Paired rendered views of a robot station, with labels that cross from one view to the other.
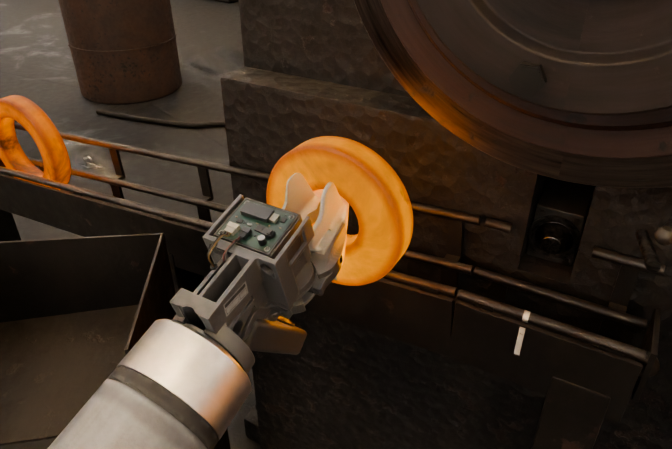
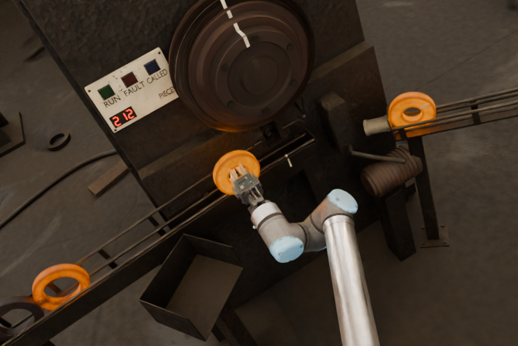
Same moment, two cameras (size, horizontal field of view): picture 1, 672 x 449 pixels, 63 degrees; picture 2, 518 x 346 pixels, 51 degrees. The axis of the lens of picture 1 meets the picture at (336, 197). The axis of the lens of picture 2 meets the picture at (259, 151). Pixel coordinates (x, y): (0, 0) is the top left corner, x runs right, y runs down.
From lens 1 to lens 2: 1.33 m
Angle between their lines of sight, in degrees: 33
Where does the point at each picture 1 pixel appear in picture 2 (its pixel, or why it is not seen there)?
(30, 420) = (218, 300)
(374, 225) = (250, 165)
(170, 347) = (264, 209)
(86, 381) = (214, 283)
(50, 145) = (81, 271)
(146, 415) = (276, 218)
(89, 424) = (271, 227)
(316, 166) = (228, 165)
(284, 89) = (169, 162)
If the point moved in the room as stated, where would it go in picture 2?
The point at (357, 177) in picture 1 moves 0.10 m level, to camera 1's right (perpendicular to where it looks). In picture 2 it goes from (240, 158) to (257, 137)
